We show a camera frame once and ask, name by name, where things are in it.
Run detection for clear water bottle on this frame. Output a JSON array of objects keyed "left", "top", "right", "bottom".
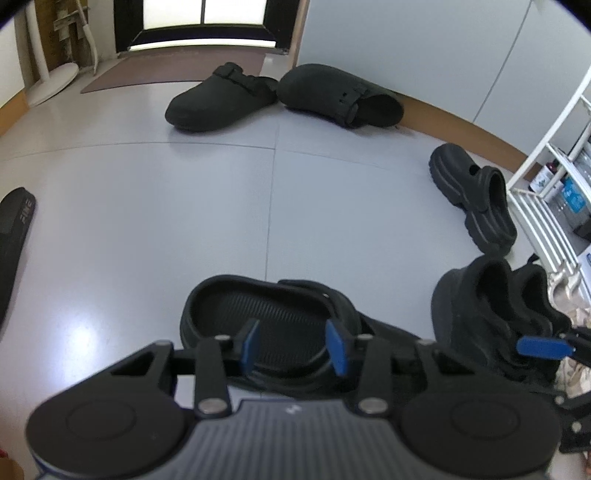
[{"left": 554, "top": 152, "right": 591, "bottom": 236}]

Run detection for black-framed glass door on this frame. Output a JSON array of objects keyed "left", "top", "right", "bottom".
[{"left": 113, "top": 0, "right": 301, "bottom": 55}]

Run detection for white shoe rack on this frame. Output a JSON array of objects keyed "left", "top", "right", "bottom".
[{"left": 506, "top": 67, "right": 591, "bottom": 296}]

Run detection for white standing fan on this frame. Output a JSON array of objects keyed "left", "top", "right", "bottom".
[{"left": 25, "top": 0, "right": 79, "bottom": 108}]

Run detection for black chunky rubber clog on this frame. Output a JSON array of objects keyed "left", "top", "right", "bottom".
[
  {"left": 179, "top": 274, "right": 444, "bottom": 400},
  {"left": 428, "top": 143, "right": 518, "bottom": 254}
]

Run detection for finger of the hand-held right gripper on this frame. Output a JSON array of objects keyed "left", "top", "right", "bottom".
[
  {"left": 551, "top": 383, "right": 591, "bottom": 457},
  {"left": 517, "top": 325, "right": 591, "bottom": 361}
]

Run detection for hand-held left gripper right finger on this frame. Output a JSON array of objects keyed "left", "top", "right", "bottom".
[{"left": 325, "top": 319, "right": 467, "bottom": 416}]

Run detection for brown doormat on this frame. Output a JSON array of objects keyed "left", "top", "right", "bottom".
[{"left": 81, "top": 54, "right": 269, "bottom": 94}]

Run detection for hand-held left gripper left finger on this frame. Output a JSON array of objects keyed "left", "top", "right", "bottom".
[{"left": 108, "top": 318, "right": 262, "bottom": 416}]

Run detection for black bear-print slide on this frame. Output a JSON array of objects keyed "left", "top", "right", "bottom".
[{"left": 0, "top": 187, "right": 37, "bottom": 326}]

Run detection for black fur-lined shoe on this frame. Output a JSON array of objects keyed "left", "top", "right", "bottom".
[{"left": 431, "top": 257, "right": 515, "bottom": 370}]

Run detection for black buckle clog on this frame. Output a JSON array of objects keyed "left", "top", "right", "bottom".
[
  {"left": 278, "top": 64, "right": 405, "bottom": 129},
  {"left": 165, "top": 62, "right": 279, "bottom": 134}
]

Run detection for white bottle dark cap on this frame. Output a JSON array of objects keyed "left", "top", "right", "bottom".
[{"left": 530, "top": 161, "right": 560, "bottom": 195}]

